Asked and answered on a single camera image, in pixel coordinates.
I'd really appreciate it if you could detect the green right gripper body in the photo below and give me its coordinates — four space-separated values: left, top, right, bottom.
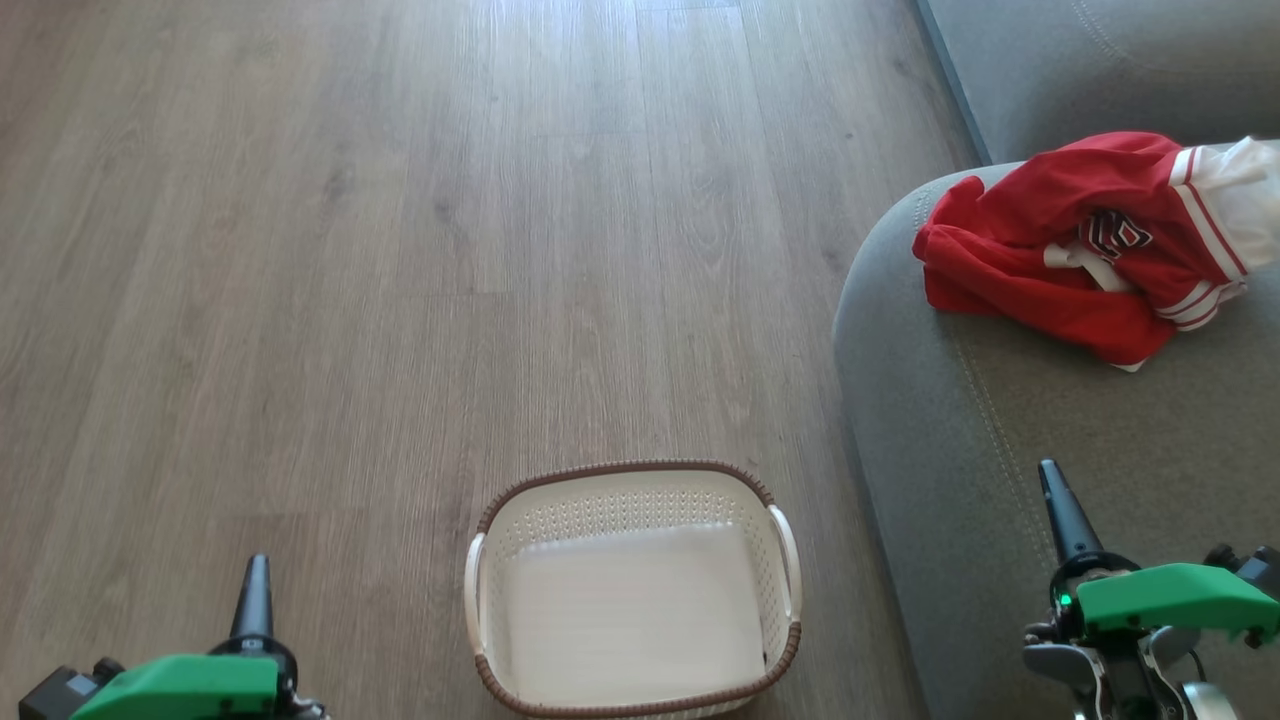
1050 550 1280 647

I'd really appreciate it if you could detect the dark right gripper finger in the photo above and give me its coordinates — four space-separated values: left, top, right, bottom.
1038 459 1103 563

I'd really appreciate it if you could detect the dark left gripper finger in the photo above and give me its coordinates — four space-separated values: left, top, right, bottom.
228 553 277 643

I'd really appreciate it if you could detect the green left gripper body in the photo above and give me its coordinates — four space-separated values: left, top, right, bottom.
70 635 301 720

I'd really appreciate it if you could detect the red white varsity jacket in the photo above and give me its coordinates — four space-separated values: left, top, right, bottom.
912 130 1280 373

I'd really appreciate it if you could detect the cream laundry basket brown rim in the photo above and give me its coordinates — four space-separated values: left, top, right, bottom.
463 459 804 720

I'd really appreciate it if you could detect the grey fabric sofa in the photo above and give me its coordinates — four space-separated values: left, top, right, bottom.
832 140 1280 720

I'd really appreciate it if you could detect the grey sofa flat section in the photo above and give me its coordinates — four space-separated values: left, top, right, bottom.
915 0 1280 167

